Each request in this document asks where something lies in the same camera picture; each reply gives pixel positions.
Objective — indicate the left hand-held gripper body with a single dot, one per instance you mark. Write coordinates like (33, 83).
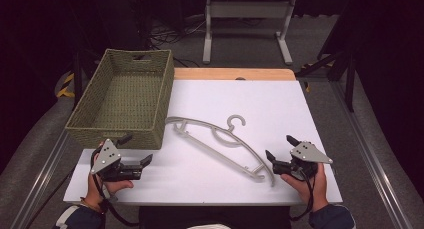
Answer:
(106, 155)

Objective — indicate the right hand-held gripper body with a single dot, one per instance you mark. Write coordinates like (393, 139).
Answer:
(308, 152)

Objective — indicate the person's left hand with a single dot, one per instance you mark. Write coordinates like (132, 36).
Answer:
(115, 186)

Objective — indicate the person's right hand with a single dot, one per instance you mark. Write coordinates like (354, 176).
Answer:
(298, 185)

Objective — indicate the grey plastic clothes hanger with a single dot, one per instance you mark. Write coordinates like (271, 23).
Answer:
(257, 171)

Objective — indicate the green woven basket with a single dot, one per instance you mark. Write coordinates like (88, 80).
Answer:
(133, 92)

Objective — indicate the white table cover board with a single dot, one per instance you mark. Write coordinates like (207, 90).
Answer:
(233, 99)

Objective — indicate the yellow black floor tape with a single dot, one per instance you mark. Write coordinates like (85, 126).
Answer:
(66, 87)

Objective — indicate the black metal stand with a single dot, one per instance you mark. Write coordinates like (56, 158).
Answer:
(343, 65)

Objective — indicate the grey metal floor rail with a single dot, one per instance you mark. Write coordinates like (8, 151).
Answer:
(40, 185)
(373, 155)

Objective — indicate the white metal stand frame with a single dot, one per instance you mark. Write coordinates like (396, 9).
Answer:
(248, 9)

